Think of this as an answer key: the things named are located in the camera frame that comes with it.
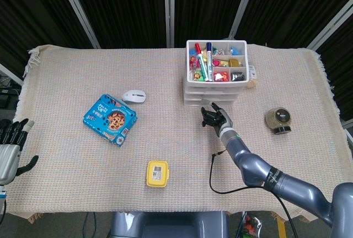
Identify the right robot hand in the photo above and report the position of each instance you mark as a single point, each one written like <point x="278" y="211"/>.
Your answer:
<point x="224" y="120"/>

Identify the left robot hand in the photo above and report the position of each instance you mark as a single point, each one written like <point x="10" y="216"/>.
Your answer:
<point x="9" y="160"/>

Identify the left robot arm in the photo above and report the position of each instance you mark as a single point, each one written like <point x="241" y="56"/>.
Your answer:
<point x="2" y="193"/>

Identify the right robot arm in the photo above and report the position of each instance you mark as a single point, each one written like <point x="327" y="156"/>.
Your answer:
<point x="253" y="166"/>

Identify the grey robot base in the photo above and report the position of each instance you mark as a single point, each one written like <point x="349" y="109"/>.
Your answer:
<point x="165" y="227"/>

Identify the white plastic drawer organizer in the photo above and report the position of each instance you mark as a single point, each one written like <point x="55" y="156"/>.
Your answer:
<point x="190" y="83"/>

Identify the blue cookie box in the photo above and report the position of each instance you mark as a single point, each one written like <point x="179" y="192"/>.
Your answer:
<point x="110" y="119"/>

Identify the red plastic toy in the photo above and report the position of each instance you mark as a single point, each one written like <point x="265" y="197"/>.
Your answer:
<point x="220" y="76"/>

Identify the black binder clip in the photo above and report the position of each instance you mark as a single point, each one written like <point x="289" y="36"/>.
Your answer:
<point x="237" y="76"/>

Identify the beige snack bag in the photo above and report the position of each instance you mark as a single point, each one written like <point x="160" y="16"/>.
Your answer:
<point x="252" y="84"/>

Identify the beige woven tablecloth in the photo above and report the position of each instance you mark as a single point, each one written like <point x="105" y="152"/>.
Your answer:
<point x="179" y="144"/>

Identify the gold padlock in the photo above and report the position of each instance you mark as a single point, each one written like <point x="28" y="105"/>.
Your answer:
<point x="234" y="63"/>

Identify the red-capped marker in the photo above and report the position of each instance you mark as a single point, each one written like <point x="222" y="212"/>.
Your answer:
<point x="202" y="64"/>

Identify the blue-capped marker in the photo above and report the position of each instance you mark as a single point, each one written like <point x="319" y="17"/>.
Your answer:
<point x="209" y="61"/>

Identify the blue plastic clip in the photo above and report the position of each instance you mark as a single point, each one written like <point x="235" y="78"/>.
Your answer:
<point x="235" y="50"/>

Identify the yellow-lid green container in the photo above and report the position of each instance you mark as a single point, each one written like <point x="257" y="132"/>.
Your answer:
<point x="157" y="174"/>

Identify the white computer mouse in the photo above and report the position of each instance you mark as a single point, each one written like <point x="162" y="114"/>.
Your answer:
<point x="133" y="97"/>

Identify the black pleated screen curtain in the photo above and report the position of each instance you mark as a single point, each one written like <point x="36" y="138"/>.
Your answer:
<point x="129" y="6"/>

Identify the grey screen frame post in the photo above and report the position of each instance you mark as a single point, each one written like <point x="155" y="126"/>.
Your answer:
<point x="9" y="73"/>
<point x="169" y="9"/>
<point x="242" y="6"/>
<point x="331" y="22"/>
<point x="80" y="11"/>

